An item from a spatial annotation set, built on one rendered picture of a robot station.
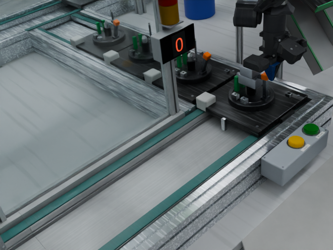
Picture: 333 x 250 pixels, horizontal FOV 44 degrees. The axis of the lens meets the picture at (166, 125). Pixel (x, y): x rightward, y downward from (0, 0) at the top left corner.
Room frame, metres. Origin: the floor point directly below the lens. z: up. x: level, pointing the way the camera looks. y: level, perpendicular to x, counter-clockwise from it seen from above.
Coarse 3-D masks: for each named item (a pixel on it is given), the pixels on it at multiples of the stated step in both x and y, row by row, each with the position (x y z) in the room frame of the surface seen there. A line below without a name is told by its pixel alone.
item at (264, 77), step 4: (264, 72) 1.02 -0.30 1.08; (260, 76) 1.03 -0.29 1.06; (264, 76) 1.01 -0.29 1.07; (264, 80) 1.01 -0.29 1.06; (268, 80) 1.01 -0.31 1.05; (264, 84) 1.01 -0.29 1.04; (268, 84) 1.01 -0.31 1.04; (264, 88) 1.01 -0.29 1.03; (268, 88) 1.01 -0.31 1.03; (264, 92) 1.01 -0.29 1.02; (268, 92) 1.01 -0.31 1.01; (264, 96) 1.01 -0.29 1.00
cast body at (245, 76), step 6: (240, 66) 1.06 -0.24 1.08; (240, 72) 1.06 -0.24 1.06; (246, 72) 1.04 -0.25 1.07; (252, 72) 1.03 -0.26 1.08; (258, 72) 1.05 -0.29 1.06; (240, 78) 1.06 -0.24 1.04; (246, 78) 1.04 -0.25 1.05; (252, 78) 1.03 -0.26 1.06; (258, 78) 1.03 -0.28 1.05; (246, 84) 1.04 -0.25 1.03; (252, 84) 1.03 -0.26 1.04; (258, 84) 1.03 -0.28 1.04
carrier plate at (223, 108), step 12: (228, 84) 1.16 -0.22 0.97; (276, 84) 1.12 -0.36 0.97; (216, 96) 1.10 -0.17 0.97; (276, 96) 1.05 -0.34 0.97; (300, 96) 1.03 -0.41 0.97; (216, 108) 1.03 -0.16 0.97; (228, 108) 1.02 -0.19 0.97; (276, 108) 0.99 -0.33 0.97; (288, 108) 0.98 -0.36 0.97; (228, 120) 0.97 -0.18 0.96; (240, 120) 0.95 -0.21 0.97; (252, 120) 0.95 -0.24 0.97; (264, 120) 0.94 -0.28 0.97; (276, 120) 0.94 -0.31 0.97; (252, 132) 0.90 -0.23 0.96; (264, 132) 0.90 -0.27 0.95
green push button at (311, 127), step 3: (306, 126) 0.88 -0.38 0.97; (309, 126) 0.88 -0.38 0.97; (312, 126) 0.88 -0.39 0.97; (315, 126) 0.88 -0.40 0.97; (303, 129) 0.88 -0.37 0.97; (306, 129) 0.87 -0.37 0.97; (309, 129) 0.87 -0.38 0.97; (312, 129) 0.87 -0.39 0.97; (315, 129) 0.86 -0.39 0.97; (318, 129) 0.87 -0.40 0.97; (306, 132) 0.87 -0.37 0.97; (309, 132) 0.86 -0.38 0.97; (312, 132) 0.86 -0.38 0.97; (315, 132) 0.86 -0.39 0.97
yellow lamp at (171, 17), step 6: (162, 6) 1.01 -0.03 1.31; (168, 6) 1.01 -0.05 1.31; (174, 6) 1.01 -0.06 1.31; (162, 12) 1.01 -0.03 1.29; (168, 12) 1.01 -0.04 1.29; (174, 12) 1.01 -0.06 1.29; (162, 18) 1.02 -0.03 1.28; (168, 18) 1.01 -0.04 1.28; (174, 18) 1.01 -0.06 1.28; (168, 24) 1.01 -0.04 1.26
